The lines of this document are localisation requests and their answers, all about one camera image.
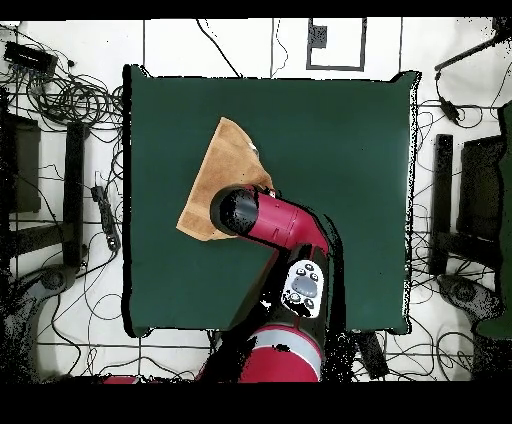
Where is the tan terry towel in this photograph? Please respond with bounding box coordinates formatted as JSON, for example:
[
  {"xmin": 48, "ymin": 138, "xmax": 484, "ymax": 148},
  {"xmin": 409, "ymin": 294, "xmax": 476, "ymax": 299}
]
[{"xmin": 175, "ymin": 116, "xmax": 275, "ymax": 242}]

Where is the black flat panel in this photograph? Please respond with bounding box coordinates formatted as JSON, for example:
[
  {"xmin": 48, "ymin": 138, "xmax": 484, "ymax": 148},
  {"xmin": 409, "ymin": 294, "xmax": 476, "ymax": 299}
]
[
  {"xmin": 0, "ymin": 113, "xmax": 42, "ymax": 215},
  {"xmin": 456, "ymin": 134, "xmax": 505, "ymax": 241}
]

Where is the dark green table cloth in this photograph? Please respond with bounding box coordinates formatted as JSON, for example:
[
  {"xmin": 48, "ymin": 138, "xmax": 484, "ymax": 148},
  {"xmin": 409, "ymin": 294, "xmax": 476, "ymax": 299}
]
[{"xmin": 122, "ymin": 63, "xmax": 421, "ymax": 336}]

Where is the dark grey square plate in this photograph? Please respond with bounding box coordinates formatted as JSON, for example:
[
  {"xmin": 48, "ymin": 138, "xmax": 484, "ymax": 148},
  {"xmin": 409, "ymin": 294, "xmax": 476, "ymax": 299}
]
[{"xmin": 307, "ymin": 24, "xmax": 328, "ymax": 49}]

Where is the black power strip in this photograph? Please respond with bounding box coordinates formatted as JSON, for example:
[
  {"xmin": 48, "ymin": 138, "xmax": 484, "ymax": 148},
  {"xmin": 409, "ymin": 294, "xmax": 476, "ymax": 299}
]
[{"xmin": 90, "ymin": 184, "xmax": 122, "ymax": 252}]

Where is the black oblong box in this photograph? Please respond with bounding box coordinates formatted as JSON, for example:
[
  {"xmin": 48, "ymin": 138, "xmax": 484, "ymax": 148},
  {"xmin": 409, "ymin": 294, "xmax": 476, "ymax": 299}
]
[{"xmin": 357, "ymin": 331, "xmax": 390, "ymax": 380}]

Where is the black power adapter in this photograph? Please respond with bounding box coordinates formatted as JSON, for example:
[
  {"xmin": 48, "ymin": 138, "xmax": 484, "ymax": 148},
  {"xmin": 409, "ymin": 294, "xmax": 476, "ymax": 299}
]
[{"xmin": 438, "ymin": 97, "xmax": 462, "ymax": 125}]

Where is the black tripod base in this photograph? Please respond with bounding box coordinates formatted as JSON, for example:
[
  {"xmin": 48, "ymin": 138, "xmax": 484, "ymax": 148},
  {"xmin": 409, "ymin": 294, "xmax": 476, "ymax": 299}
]
[
  {"xmin": 7, "ymin": 263, "xmax": 79, "ymax": 309},
  {"xmin": 436, "ymin": 273, "xmax": 505, "ymax": 321}
]

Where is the black pole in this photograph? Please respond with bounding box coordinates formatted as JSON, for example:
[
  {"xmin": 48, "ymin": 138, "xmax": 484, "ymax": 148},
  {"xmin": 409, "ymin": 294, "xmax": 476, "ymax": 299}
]
[{"xmin": 434, "ymin": 17, "xmax": 512, "ymax": 73}]

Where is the black electronics box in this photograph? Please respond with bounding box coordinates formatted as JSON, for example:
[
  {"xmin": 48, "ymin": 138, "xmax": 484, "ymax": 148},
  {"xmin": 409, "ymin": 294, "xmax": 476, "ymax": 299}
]
[{"xmin": 3, "ymin": 40, "xmax": 59, "ymax": 77}]

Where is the black stand frame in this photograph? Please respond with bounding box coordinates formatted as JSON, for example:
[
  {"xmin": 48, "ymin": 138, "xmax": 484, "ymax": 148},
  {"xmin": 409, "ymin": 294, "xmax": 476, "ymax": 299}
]
[
  {"xmin": 3, "ymin": 121, "xmax": 87, "ymax": 268},
  {"xmin": 429, "ymin": 133, "xmax": 503, "ymax": 277}
]

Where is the tangled black cable bundle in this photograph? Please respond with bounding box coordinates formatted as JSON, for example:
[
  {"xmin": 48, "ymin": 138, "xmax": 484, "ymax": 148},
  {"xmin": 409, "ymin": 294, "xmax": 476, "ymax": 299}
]
[{"xmin": 23, "ymin": 67, "xmax": 125, "ymax": 133}]

